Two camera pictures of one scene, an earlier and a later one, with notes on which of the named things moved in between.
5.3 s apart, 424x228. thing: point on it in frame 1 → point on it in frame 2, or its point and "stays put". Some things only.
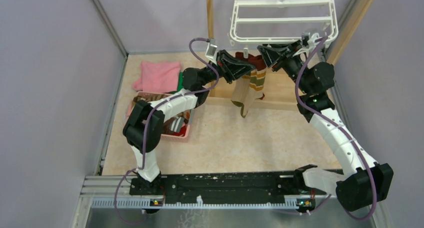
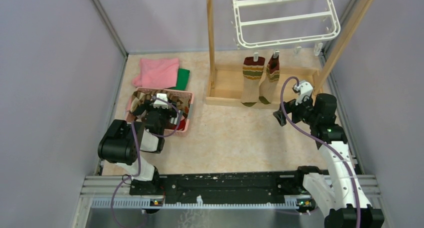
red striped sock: (241, 95) → (268, 90)
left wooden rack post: (210, 9) stays put
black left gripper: (229, 67) → (169, 113)
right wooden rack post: (355, 26) stays put
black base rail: (224, 184) stays put
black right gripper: (271, 55) → (291, 107)
